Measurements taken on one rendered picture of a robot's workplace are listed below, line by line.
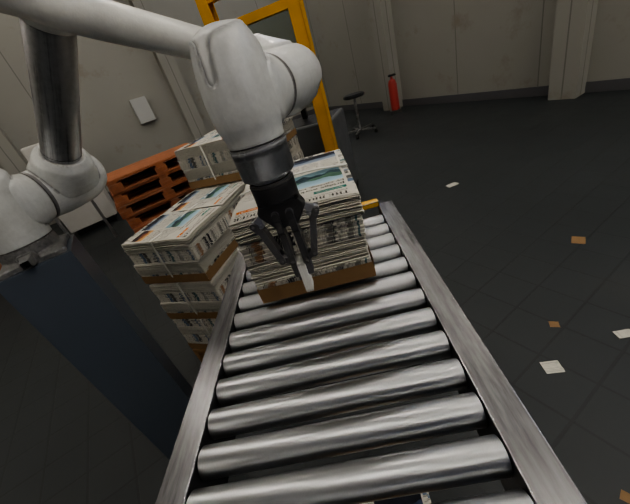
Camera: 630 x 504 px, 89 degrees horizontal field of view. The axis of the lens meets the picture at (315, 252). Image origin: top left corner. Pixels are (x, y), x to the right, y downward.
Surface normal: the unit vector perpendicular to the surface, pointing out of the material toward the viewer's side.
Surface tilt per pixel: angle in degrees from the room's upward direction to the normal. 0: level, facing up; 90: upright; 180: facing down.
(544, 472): 0
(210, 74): 81
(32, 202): 91
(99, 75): 90
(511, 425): 0
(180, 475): 0
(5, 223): 90
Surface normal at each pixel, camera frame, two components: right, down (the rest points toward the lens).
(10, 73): 0.55, 0.30
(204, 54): -0.39, 0.37
